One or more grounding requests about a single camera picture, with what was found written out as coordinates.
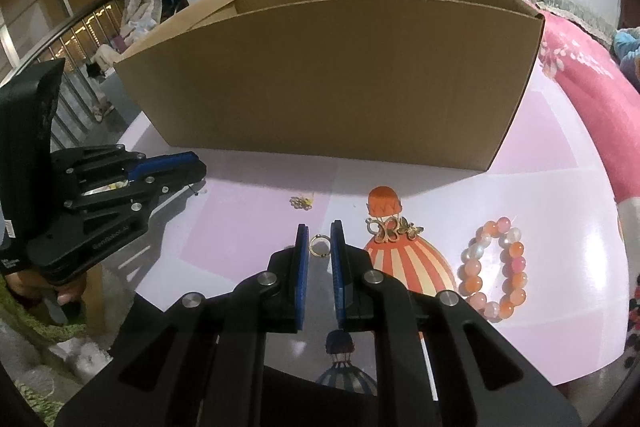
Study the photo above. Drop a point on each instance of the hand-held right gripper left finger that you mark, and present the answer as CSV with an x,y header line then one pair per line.
x,y
301,277

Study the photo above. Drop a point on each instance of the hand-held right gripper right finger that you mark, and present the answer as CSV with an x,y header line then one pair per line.
x,y
338,277

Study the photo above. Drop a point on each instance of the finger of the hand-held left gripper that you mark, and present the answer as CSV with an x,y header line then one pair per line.
x,y
130,202
160,162

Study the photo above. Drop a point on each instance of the cardboard box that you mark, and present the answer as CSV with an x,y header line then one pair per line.
x,y
325,82

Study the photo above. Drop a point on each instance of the person's left hand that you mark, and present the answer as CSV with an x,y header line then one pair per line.
x,y
70,296

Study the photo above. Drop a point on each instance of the gold butterfly brooch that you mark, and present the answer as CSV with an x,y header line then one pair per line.
x,y
387,229

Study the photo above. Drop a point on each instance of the small yellow earring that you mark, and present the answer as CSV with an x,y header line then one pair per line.
x,y
301,202

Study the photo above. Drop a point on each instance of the metal railing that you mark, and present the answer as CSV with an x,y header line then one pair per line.
x,y
80,52

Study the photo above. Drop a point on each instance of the green fuzzy rug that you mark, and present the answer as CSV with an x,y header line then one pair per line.
x,y
30,327

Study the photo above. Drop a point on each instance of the pile of clothes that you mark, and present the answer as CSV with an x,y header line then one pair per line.
x,y
145,2

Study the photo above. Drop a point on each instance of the pink floral blanket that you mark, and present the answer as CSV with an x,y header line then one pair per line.
x,y
590,82

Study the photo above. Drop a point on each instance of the grey green cushion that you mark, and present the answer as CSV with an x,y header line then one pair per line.
x,y
565,2

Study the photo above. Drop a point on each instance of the blue printed blanket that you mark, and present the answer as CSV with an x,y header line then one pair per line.
x,y
627,49

